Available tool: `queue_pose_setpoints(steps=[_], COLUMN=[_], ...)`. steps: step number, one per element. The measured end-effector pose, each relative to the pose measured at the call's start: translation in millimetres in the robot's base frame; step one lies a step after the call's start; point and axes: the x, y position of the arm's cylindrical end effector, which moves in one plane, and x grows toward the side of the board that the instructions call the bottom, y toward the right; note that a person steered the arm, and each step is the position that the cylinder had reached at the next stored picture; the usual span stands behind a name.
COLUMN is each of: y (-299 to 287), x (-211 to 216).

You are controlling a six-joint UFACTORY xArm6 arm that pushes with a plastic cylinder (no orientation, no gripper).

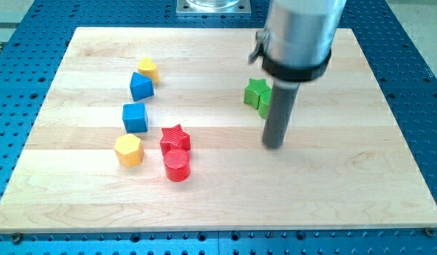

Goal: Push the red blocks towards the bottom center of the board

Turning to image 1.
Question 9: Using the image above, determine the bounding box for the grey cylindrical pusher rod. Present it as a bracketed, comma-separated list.
[262, 79, 300, 149]

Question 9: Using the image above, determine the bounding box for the wooden board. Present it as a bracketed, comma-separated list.
[0, 27, 437, 233]

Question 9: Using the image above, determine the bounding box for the green cylinder block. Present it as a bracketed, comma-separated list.
[258, 90, 271, 119]

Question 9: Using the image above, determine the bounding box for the green star block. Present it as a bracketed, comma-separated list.
[243, 78, 271, 109]

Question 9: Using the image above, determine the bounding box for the red star block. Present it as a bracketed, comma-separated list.
[160, 124, 191, 156]

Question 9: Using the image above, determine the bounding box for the red cylinder block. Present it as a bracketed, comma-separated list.
[164, 149, 191, 182]

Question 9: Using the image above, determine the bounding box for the yellow heart block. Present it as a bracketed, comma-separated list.
[137, 57, 160, 84]

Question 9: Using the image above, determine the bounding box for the blue triangular block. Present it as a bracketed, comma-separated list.
[130, 72, 154, 101]

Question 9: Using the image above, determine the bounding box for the blue cube block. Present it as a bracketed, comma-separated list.
[122, 103, 148, 133]

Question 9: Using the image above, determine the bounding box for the yellow hexagon block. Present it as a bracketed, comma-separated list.
[114, 134, 144, 167]

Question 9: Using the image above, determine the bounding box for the blue perforated table plate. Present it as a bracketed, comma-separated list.
[0, 1, 437, 254]

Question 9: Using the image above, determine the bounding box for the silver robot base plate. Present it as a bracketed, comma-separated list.
[176, 0, 251, 16]

